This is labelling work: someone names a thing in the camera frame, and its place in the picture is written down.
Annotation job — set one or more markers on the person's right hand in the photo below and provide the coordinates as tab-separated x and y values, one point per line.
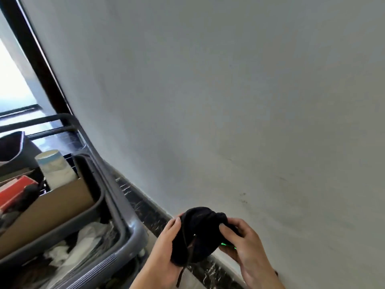
252	255

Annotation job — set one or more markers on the person's left hand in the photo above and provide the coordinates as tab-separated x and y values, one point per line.
162	255

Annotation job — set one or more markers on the green illuminated exit sign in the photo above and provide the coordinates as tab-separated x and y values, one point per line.
227	245

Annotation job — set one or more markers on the black cleaning cloth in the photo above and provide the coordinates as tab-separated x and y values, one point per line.
201	234

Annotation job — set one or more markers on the person's right forearm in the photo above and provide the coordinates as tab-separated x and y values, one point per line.
267	281

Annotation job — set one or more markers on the grey utility cart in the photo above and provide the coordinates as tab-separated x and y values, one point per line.
135	237

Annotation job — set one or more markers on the grey plastic tub with tissue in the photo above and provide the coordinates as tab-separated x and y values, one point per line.
120	234

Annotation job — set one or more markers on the crumpled white paper trash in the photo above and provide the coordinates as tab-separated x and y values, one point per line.
90	237

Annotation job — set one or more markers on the grey plastic tub with cardboard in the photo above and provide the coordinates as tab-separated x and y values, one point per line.
60	234

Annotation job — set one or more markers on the brown cardboard sheet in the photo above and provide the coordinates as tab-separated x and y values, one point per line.
51	213

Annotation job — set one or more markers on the white blue paper cup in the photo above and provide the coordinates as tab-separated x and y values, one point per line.
57	171

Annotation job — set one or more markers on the red white box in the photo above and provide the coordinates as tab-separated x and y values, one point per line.
15	192

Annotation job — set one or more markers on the small black bin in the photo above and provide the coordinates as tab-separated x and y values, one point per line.
15	150

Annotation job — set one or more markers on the black door frame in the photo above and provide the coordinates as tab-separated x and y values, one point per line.
33	51

